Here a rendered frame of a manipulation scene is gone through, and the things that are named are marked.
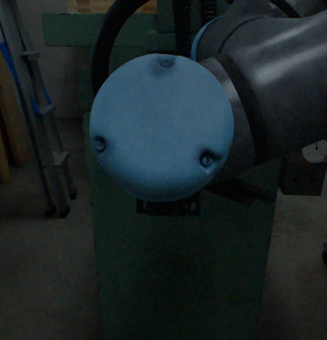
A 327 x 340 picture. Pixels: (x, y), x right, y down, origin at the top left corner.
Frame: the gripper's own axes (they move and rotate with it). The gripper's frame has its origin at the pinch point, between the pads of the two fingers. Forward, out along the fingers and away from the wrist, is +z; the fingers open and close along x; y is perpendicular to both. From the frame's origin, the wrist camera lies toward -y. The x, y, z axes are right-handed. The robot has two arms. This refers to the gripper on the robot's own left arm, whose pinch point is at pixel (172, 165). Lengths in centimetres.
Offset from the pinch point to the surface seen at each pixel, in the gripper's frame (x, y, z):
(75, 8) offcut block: -22.3, -35.0, 17.9
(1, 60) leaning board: -107, -76, 142
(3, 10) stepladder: -68, -66, 71
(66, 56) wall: -101, -121, 237
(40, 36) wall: -122, -134, 227
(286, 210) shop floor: 55, 6, 126
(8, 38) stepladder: -67, -57, 75
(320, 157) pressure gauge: 28.6, -4.5, 17.7
